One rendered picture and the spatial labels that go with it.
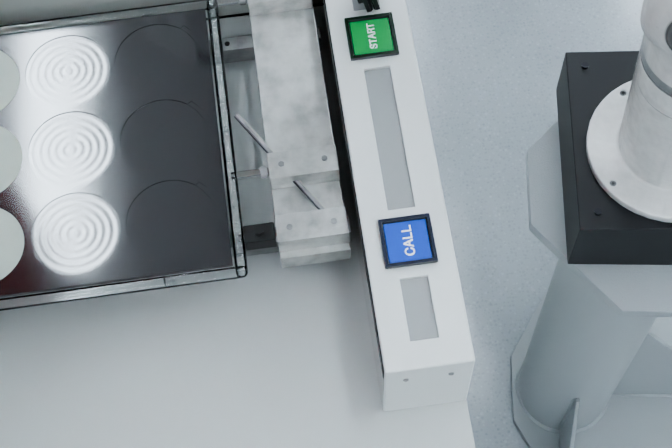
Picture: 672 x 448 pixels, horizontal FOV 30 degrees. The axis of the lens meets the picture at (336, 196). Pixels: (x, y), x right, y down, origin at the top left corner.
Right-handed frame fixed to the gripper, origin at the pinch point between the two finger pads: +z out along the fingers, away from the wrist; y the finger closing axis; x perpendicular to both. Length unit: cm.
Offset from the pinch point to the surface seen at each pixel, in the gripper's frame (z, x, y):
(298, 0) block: 6.2, 5.6, -9.4
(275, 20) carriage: 7.6, 4.5, -12.9
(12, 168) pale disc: -1.2, -12.5, -44.3
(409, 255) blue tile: 1.6, -32.7, -0.8
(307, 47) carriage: 8.3, 0.0, -9.6
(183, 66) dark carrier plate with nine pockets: 3.3, -1.6, -24.0
